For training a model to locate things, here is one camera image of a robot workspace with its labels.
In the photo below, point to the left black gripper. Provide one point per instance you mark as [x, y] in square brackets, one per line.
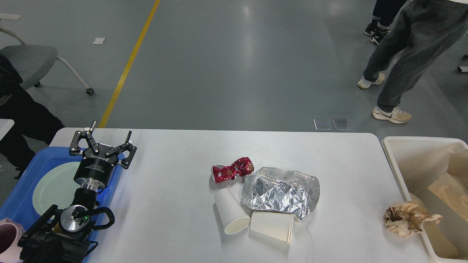
[99, 160]

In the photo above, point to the light green plate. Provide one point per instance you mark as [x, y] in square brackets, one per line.
[57, 187]

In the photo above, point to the pink mug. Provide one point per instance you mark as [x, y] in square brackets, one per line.
[10, 233]

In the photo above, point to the white paper cup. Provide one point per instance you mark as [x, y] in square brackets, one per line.
[232, 215]

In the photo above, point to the aluminium foil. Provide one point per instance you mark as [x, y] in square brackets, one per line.
[280, 191]

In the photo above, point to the brown paper wad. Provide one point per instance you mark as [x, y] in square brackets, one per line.
[407, 218]

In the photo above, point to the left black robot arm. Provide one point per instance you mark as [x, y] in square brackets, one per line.
[62, 235]

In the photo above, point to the person in black clothes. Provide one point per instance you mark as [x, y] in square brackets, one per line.
[30, 118]

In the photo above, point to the white side table corner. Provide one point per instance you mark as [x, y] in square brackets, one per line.
[5, 126]

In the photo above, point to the blue plastic tray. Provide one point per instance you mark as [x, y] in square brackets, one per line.
[19, 207]

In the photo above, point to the grey office chair left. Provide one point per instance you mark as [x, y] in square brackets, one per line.
[33, 62]

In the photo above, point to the crushed red can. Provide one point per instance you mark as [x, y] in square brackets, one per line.
[239, 168]

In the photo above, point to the person in dark sneakers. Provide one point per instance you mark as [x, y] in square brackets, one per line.
[384, 13]

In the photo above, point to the beige plastic bin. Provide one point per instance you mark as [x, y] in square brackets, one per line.
[417, 162]

